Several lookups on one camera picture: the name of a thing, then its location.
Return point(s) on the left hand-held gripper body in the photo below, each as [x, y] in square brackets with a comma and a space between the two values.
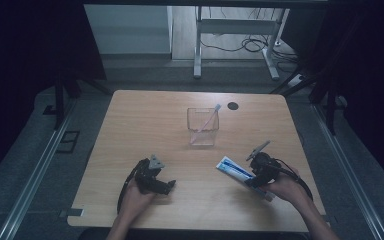
[148, 176]

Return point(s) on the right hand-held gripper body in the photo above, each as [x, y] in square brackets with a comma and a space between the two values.
[266, 168]

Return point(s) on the white and blue toothpaste tube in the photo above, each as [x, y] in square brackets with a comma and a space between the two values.
[235, 171]

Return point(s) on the clear plastic cup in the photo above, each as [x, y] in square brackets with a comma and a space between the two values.
[202, 128]

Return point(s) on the pink toothbrush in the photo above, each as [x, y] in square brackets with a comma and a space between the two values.
[207, 121]

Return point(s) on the person's left hand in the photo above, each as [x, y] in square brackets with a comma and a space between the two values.
[135, 200]

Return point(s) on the person's right hand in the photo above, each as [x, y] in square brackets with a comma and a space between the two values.
[288, 188]

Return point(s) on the black round table grommet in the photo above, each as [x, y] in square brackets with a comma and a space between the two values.
[233, 106]

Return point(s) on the grey tape patch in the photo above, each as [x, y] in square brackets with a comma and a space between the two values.
[71, 212]

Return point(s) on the black metal stand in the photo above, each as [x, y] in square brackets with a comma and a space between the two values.
[330, 106]
[59, 100]

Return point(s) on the white power strip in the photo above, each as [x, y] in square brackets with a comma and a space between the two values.
[296, 80]

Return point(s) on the dark curtain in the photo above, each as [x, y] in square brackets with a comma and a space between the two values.
[370, 66]
[20, 50]

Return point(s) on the white cabinet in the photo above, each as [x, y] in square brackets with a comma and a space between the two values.
[126, 30]

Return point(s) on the silver metal floor rail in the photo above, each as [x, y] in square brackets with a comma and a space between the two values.
[36, 170]
[346, 173]

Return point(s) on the white metal desk frame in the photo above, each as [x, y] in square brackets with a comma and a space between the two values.
[236, 26]

